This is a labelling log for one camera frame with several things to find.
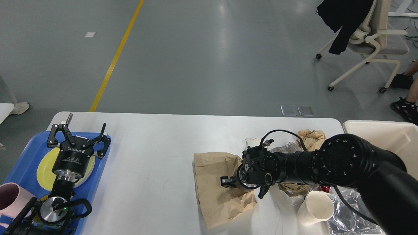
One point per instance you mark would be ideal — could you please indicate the white desk frame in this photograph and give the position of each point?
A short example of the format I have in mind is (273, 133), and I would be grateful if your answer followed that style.
(403, 10)

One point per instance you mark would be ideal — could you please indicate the black jacket on chair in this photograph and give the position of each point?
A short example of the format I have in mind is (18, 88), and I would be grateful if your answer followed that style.
(343, 17)

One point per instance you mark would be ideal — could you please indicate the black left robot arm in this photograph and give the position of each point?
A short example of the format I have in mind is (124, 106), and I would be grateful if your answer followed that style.
(52, 216)

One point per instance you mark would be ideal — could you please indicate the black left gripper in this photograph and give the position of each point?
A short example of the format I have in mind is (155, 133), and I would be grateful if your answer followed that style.
(73, 160)

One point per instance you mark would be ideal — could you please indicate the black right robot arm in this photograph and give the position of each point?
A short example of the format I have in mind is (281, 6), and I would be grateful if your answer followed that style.
(346, 160)

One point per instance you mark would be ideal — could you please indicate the white shoe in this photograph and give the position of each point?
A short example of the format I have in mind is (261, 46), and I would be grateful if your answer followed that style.
(19, 108)

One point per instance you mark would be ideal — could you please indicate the aluminium foil tray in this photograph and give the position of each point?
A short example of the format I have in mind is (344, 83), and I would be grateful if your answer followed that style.
(289, 148)

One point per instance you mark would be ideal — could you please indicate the white paper cup lying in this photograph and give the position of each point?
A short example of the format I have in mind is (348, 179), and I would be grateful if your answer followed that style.
(252, 142)

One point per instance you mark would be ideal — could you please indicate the black shoe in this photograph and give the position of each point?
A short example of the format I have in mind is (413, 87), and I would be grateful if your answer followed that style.
(402, 81)
(407, 110)

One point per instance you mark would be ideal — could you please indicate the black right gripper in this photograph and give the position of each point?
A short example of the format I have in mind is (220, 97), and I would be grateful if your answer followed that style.
(236, 182)

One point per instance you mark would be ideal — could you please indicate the red foil wrapper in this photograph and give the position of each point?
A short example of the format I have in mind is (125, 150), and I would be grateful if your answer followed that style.
(323, 188)

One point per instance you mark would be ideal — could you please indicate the yellow plastic plate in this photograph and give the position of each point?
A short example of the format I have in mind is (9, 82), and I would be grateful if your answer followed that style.
(44, 174)

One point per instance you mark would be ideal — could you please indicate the pink ribbed mug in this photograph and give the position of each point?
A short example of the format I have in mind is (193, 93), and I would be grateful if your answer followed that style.
(13, 199)

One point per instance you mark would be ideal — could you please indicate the floor outlet plates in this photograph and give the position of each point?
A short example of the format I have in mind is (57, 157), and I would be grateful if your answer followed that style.
(294, 110)

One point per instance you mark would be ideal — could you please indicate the brown paper bag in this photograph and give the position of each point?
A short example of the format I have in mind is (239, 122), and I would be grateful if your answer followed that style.
(219, 204)

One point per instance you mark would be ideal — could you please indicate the pale green plate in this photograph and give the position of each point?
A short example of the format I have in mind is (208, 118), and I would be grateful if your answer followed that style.
(88, 172)

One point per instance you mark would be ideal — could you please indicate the beige office chair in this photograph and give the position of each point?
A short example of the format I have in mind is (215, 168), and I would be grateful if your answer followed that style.
(375, 39)

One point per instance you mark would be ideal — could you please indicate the white paper cup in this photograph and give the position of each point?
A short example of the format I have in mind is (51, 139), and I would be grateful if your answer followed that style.
(316, 207)
(252, 142)

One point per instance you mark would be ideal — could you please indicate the crumpled brown napkin in foil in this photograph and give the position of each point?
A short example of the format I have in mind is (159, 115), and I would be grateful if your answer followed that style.
(294, 189)

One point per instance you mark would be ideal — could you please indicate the cream plastic bin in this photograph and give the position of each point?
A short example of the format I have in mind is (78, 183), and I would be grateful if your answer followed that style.
(400, 138)

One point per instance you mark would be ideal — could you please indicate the clear plastic wrap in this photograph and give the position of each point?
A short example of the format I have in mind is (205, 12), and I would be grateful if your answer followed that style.
(344, 221)

